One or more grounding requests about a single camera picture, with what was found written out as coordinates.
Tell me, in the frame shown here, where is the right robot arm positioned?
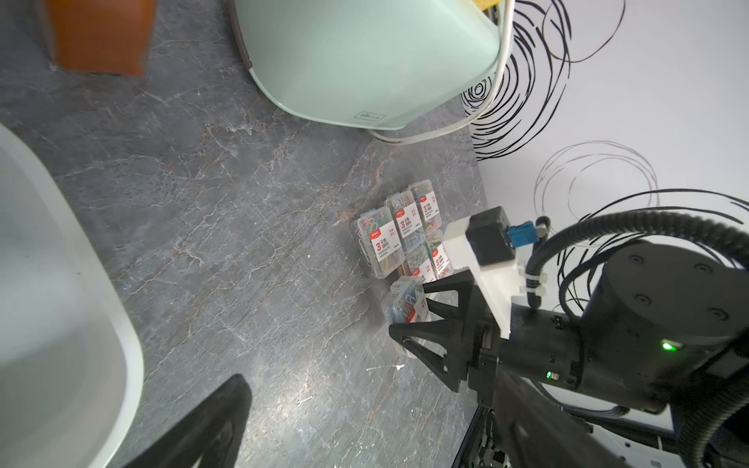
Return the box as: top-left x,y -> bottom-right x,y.
389,207 -> 748,467

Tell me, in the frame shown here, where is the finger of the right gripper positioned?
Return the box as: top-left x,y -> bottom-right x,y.
423,269 -> 474,319
388,319 -> 468,393

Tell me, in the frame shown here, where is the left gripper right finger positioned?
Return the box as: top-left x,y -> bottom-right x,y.
493,374 -> 625,468

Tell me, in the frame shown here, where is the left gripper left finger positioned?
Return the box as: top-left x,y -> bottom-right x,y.
128,374 -> 252,467

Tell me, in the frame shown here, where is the orange spice bottle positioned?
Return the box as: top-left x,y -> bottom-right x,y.
35,0 -> 157,76

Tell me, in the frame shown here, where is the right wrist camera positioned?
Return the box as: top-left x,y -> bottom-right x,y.
443,206 -> 551,339

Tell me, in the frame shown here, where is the white storage box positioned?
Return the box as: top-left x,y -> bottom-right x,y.
1,130 -> 144,467

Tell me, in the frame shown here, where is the mint green toaster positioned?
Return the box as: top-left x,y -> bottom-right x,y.
228,0 -> 501,131

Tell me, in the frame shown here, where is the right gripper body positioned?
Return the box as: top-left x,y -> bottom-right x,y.
464,303 -> 502,386

